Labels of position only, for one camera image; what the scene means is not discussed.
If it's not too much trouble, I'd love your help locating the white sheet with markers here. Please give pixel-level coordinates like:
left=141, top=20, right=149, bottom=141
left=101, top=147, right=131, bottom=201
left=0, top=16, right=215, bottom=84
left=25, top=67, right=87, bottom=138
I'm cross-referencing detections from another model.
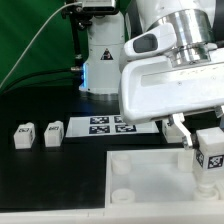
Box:
left=66, top=115, right=159, bottom=138

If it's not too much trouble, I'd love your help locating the black cable lower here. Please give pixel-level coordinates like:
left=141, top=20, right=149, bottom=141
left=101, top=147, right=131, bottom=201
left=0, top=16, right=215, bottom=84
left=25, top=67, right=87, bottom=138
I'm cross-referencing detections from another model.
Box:
left=0, top=78, right=82, bottom=98

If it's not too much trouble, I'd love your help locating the black cable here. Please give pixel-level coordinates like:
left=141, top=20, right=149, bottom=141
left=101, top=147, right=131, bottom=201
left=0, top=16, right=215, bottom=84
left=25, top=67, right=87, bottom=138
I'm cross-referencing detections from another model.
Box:
left=0, top=68, right=83, bottom=96
left=0, top=78, right=82, bottom=98

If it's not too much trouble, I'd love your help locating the black cable upper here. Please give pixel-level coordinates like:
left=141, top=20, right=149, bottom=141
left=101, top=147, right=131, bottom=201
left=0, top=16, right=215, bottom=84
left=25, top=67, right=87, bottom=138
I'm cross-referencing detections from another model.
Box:
left=0, top=68, right=83, bottom=96

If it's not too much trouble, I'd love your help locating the white square table top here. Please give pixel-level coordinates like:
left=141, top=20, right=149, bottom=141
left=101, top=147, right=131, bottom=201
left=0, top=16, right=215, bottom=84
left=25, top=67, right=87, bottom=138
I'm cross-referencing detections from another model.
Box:
left=105, top=148, right=224, bottom=208

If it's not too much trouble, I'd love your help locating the white cable left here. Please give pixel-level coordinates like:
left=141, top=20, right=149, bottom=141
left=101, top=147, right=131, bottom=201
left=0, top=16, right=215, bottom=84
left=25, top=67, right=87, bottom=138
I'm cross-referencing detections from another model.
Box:
left=0, top=2, right=83, bottom=90

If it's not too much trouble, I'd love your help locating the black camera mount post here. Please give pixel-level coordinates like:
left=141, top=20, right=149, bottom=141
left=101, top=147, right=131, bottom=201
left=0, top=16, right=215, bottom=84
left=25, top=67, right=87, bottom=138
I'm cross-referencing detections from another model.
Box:
left=61, top=0, right=87, bottom=67

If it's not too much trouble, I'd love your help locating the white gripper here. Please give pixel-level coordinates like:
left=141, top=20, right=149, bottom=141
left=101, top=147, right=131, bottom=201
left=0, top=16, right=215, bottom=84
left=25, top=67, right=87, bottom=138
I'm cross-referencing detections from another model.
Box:
left=119, top=23, right=224, bottom=149

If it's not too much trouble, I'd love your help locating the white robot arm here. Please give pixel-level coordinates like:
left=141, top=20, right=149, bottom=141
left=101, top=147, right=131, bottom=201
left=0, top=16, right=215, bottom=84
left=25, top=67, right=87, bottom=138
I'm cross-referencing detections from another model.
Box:
left=80, top=0, right=224, bottom=147

